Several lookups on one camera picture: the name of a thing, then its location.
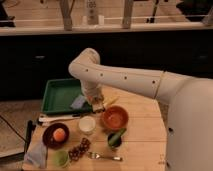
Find white marker pen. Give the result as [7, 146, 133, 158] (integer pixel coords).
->
[38, 115, 80, 123]

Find blue-grey eraser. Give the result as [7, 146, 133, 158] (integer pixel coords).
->
[70, 95, 86, 109]

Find bunch of dark grapes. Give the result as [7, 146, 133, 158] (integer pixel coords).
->
[68, 138, 91, 161]

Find grey-blue cloth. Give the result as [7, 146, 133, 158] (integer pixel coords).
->
[24, 140, 47, 169]

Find orange bowl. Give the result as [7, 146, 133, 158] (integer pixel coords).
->
[101, 106, 129, 131]

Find green plastic tray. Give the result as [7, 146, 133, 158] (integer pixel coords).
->
[41, 79, 92, 115]

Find black cable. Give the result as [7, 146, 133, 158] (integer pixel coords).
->
[0, 114, 27, 144]

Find black table clamp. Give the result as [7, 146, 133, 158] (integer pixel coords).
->
[24, 121, 36, 152]

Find green cucumber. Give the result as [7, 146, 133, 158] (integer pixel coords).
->
[108, 128, 126, 146]

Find small black bowl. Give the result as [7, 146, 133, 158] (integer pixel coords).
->
[107, 133, 122, 149]

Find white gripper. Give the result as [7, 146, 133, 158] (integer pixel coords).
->
[86, 91, 104, 113]

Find yellow banana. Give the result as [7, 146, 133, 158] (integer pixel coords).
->
[103, 97, 119, 108]

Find dark brown plate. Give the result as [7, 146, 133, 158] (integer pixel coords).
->
[42, 123, 69, 149]

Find white paper cup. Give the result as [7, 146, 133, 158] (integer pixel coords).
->
[78, 116, 96, 135]

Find orange fruit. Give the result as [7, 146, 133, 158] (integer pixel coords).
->
[53, 128, 66, 142]

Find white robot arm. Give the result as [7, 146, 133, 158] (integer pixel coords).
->
[68, 48, 213, 171]

